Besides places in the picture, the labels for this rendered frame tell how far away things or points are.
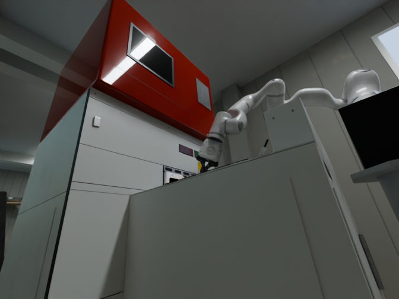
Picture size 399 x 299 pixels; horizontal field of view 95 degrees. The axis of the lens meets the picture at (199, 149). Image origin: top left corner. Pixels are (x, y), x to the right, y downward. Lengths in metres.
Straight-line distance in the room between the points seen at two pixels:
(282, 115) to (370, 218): 2.06
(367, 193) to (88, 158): 2.40
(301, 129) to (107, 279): 0.69
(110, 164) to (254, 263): 0.56
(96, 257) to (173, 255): 0.25
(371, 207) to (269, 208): 2.12
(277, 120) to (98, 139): 0.60
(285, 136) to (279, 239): 0.24
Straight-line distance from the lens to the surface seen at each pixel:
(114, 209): 0.73
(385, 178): 0.87
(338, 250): 0.39
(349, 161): 2.55
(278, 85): 1.18
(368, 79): 1.21
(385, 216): 2.49
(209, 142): 0.86
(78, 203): 0.69
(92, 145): 0.75
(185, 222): 0.53
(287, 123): 0.50
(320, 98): 1.21
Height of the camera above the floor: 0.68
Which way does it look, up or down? 24 degrees up
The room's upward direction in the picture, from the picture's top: 5 degrees counter-clockwise
